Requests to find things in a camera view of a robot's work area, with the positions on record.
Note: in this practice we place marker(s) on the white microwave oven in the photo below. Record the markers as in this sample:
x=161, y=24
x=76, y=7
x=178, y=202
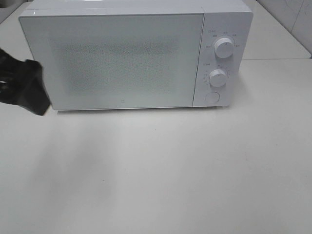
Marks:
x=221, y=18

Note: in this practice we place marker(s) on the upper white power knob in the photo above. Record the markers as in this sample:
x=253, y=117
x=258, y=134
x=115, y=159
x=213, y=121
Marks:
x=224, y=47

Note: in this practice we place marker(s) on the round door release button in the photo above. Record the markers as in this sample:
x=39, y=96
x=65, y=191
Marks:
x=212, y=98

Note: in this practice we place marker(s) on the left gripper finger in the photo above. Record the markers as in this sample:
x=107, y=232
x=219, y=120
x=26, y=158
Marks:
x=32, y=94

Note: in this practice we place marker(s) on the white microwave door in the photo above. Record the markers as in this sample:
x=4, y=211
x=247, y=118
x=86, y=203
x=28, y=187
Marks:
x=116, y=62

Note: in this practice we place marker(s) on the white timer knob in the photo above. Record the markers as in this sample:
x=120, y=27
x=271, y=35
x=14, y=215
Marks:
x=218, y=78

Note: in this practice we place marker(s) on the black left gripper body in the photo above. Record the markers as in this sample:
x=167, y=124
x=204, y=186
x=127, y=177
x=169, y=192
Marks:
x=11, y=72

